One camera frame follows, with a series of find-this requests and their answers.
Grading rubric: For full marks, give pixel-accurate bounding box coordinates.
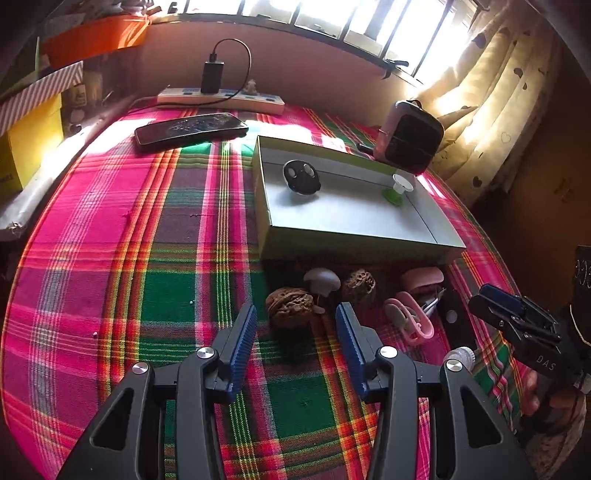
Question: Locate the black window latch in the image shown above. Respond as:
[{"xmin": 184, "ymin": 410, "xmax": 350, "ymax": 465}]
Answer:
[{"xmin": 382, "ymin": 59, "xmax": 410, "ymax": 80}]

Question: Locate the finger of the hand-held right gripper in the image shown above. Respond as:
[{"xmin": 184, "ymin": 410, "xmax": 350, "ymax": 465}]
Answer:
[
  {"xmin": 480, "ymin": 284, "xmax": 561, "ymax": 333},
  {"xmin": 468, "ymin": 295, "xmax": 580, "ymax": 386}
]

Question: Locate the white mushroom-shaped knob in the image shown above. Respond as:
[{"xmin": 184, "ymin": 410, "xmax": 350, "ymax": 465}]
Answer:
[{"xmin": 303, "ymin": 268, "xmax": 341, "ymax": 315}]

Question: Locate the black rectangular case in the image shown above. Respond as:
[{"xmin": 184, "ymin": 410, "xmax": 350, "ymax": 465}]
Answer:
[{"xmin": 438, "ymin": 288, "xmax": 476, "ymax": 352}]

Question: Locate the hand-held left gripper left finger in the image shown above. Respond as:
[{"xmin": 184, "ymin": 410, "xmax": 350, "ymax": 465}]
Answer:
[{"xmin": 55, "ymin": 304, "xmax": 258, "ymax": 480}]

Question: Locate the white metal clip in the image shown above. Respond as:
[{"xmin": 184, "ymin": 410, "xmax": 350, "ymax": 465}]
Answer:
[{"xmin": 422, "ymin": 287, "xmax": 448, "ymax": 320}]

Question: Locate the white bottle cap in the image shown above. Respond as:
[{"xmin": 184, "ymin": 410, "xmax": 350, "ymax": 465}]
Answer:
[{"xmin": 443, "ymin": 347, "xmax": 476, "ymax": 370}]

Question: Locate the black charger cable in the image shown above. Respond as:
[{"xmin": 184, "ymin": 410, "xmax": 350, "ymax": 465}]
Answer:
[{"xmin": 206, "ymin": 39, "xmax": 252, "ymax": 100}]

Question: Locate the pink stapler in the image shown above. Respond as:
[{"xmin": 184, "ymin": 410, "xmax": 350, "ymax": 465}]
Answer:
[{"xmin": 400, "ymin": 266, "xmax": 445, "ymax": 301}]

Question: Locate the person's right hand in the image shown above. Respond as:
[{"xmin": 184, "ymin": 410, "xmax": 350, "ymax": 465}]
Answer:
[{"xmin": 519, "ymin": 371, "xmax": 583, "ymax": 418}]

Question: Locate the pink black small heater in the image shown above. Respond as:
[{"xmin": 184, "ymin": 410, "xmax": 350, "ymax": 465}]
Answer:
[{"xmin": 373, "ymin": 99, "xmax": 445, "ymax": 176}]

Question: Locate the window with metal bars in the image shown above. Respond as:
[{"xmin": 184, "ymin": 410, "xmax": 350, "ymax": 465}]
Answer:
[{"xmin": 168, "ymin": 0, "xmax": 490, "ymax": 86}]

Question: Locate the black oval disc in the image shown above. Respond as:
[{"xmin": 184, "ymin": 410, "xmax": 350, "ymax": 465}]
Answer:
[{"xmin": 283, "ymin": 160, "xmax": 322, "ymax": 197}]

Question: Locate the pitted brown walnut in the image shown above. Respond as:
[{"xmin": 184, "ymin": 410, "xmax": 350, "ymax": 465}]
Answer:
[{"xmin": 341, "ymin": 268, "xmax": 377, "ymax": 305}]

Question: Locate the cream heart print curtain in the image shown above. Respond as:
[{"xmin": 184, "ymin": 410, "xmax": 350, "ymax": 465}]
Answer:
[{"xmin": 416, "ymin": 0, "xmax": 568, "ymax": 208}]

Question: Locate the orange box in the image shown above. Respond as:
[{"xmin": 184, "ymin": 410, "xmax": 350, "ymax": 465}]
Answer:
[{"xmin": 41, "ymin": 16, "xmax": 151, "ymax": 70}]

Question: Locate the wrinkled brown walnut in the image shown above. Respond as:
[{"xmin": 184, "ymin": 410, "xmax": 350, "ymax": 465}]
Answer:
[{"xmin": 265, "ymin": 287, "xmax": 315, "ymax": 329}]

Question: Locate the white green suction cup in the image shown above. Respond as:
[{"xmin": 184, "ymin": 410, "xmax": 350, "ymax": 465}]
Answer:
[{"xmin": 382, "ymin": 173, "xmax": 416, "ymax": 203}]

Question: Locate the pink carabiner clip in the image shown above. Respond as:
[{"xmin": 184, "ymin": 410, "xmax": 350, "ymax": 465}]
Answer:
[{"xmin": 383, "ymin": 291, "xmax": 435, "ymax": 347}]

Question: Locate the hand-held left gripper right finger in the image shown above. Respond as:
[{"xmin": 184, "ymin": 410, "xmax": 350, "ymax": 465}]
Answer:
[{"xmin": 335, "ymin": 302, "xmax": 539, "ymax": 480}]

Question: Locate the black charger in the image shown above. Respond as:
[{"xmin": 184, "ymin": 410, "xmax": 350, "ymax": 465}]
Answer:
[{"xmin": 201, "ymin": 60, "xmax": 225, "ymax": 95}]

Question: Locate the black smartphone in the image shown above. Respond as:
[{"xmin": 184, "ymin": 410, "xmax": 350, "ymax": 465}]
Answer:
[{"xmin": 135, "ymin": 112, "xmax": 249, "ymax": 153}]

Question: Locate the striped box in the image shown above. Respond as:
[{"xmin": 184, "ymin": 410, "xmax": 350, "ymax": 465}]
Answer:
[{"xmin": 0, "ymin": 61, "xmax": 85, "ymax": 137}]

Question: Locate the green white cardboard box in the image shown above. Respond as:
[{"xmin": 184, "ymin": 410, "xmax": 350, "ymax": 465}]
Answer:
[{"xmin": 252, "ymin": 135, "xmax": 467, "ymax": 265}]

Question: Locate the white power strip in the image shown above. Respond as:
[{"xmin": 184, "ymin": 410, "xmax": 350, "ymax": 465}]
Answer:
[{"xmin": 157, "ymin": 85, "xmax": 286, "ymax": 116}]

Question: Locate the pink green plaid tablecloth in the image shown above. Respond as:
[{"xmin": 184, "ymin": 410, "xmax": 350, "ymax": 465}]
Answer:
[{"xmin": 0, "ymin": 104, "xmax": 536, "ymax": 480}]

